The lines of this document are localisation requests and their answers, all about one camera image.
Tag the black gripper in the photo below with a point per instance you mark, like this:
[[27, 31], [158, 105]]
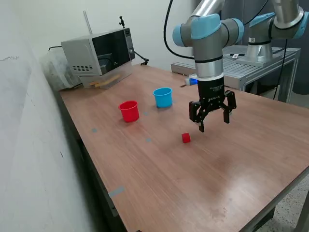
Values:
[[212, 93]]

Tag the red cube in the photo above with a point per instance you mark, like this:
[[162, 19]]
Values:
[[186, 138]]

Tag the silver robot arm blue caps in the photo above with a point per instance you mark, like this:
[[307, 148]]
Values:
[[207, 53]]

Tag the blue plastic cup bin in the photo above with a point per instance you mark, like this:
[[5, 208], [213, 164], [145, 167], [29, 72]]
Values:
[[163, 99]]

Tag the red plastic cup bin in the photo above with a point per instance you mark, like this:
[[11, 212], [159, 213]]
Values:
[[129, 113]]

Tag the aluminium slatted mounting platform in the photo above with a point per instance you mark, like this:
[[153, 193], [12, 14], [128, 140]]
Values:
[[237, 68]]

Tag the white printed tag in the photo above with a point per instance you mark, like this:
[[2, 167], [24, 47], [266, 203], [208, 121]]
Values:
[[235, 56]]

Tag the dark grey curtain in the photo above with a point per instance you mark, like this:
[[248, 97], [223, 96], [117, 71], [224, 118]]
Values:
[[303, 72]]

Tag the long wooden stick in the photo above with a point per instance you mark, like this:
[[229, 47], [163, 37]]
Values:
[[108, 80]]

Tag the short wooden block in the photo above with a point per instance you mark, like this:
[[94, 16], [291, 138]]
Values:
[[93, 84]]

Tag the long grey tape strip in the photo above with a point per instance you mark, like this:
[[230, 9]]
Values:
[[116, 191]]

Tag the silver microwave oven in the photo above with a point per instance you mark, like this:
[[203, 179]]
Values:
[[79, 50]]

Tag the white thin rod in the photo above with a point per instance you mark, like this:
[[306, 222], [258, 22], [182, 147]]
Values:
[[87, 23]]

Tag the translucent plastic bag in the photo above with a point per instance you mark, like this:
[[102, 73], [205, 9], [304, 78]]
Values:
[[55, 72]]

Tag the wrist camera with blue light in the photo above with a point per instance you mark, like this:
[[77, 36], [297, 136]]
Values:
[[192, 81]]

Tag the black camera mount stud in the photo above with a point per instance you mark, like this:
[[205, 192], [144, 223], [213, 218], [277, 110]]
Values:
[[121, 22]]

